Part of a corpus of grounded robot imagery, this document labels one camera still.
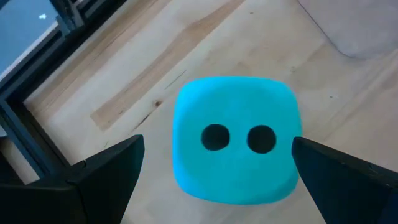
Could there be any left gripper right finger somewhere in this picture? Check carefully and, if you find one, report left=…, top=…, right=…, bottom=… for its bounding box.
left=291, top=136, right=398, bottom=224

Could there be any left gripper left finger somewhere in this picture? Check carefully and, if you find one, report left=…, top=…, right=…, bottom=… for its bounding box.
left=0, top=134, right=146, bottom=224

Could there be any cyan plush die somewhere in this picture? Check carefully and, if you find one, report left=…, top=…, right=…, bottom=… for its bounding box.
left=172, top=76, right=303, bottom=206

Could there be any lavender plush die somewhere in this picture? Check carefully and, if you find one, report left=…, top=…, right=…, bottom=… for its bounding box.
left=297, top=0, right=398, bottom=60

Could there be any black table frame rail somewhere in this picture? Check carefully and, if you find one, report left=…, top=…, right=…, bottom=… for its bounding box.
left=0, top=0, right=128, bottom=187

